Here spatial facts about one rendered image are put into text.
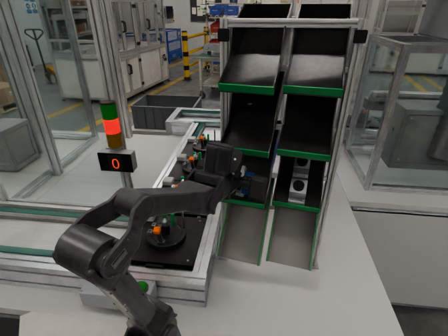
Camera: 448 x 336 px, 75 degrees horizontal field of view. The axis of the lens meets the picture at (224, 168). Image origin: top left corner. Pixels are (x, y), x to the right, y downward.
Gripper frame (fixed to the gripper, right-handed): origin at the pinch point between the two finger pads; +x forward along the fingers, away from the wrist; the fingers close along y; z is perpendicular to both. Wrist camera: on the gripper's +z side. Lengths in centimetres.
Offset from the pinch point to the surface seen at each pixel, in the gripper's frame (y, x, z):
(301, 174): -15.0, 13.2, 1.8
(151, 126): 146, 171, -23
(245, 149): -1.4, -1.7, 8.1
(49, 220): 77, 7, -41
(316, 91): -15.2, -2.1, 24.6
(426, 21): -47, 101, 68
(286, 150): -11.1, 1.6, 9.5
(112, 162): 47.7, 7.3, -9.0
